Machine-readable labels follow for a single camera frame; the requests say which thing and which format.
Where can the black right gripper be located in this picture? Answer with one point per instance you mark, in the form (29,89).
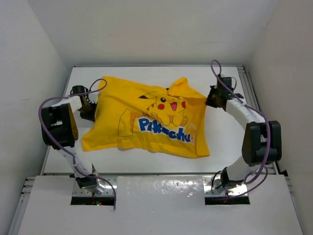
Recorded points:
(209,101)

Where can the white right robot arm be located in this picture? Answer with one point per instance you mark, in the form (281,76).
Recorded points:
(239,172)

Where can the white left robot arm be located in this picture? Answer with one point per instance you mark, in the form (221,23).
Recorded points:
(59,130)

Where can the aluminium table frame rail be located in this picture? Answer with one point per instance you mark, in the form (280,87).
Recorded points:
(262,139)

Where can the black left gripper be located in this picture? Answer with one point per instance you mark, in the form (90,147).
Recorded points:
(90,116)

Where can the white foam front cover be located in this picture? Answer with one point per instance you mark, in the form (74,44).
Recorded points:
(159,205)

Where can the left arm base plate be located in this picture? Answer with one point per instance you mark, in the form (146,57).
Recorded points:
(85,187)

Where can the yellow cartoon pillowcase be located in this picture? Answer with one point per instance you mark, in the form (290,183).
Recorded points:
(134,115)

